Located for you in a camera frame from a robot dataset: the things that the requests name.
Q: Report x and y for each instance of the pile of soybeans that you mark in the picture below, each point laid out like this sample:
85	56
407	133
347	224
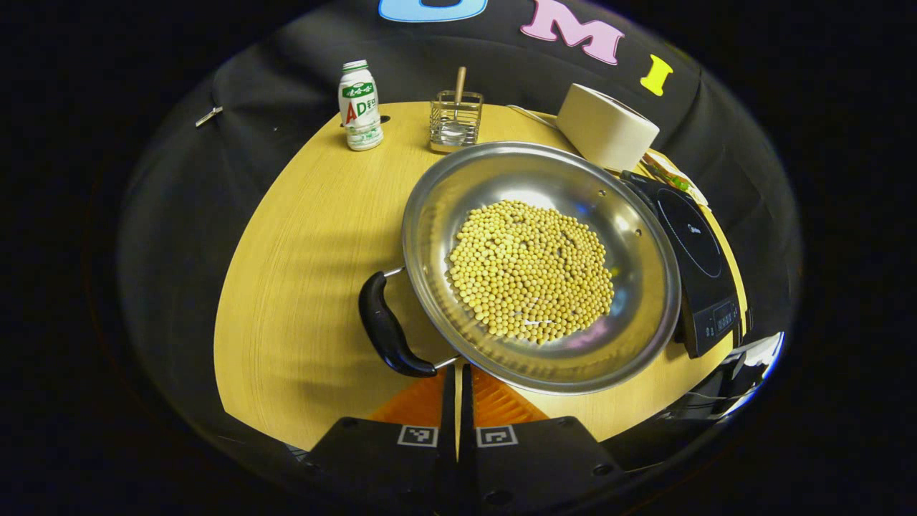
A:
530	272

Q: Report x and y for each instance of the stainless steel pot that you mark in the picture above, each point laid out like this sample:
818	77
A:
501	172

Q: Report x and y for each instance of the sandwich with lettuce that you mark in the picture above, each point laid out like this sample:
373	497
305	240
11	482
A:
673	179

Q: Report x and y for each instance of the black backdrop cloth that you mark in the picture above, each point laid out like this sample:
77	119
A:
286	72

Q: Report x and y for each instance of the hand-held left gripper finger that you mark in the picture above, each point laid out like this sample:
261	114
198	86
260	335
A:
466	430
450	430

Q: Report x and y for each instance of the white drink bottle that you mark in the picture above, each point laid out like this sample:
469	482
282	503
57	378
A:
360	107

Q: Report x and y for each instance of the silver metal clip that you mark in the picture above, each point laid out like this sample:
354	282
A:
209	116

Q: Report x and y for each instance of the black induction cooktop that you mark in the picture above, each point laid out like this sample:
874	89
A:
691	236

